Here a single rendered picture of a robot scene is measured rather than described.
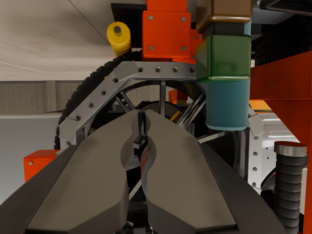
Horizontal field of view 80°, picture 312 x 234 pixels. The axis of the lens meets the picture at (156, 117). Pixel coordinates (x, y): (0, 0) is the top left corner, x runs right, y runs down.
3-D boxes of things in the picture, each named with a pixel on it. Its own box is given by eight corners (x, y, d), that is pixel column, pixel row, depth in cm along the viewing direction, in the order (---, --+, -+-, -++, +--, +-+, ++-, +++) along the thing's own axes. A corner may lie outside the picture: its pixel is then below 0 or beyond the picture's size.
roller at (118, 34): (117, 49, 73) (117, 65, 73) (104, 16, 44) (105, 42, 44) (132, 50, 73) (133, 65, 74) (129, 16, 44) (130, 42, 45)
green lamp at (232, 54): (194, 45, 20) (194, 84, 20) (209, 31, 16) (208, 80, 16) (231, 46, 20) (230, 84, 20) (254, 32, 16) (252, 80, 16)
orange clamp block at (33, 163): (70, 148, 55) (38, 149, 54) (60, 156, 47) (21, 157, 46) (72, 171, 55) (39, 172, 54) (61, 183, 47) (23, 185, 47)
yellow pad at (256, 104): (234, 100, 110) (234, 108, 111) (248, 100, 96) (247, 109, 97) (256, 99, 112) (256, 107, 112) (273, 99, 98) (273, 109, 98)
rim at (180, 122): (70, 127, 77) (141, 217, 84) (42, 138, 54) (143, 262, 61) (170, 57, 79) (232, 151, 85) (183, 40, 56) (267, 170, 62)
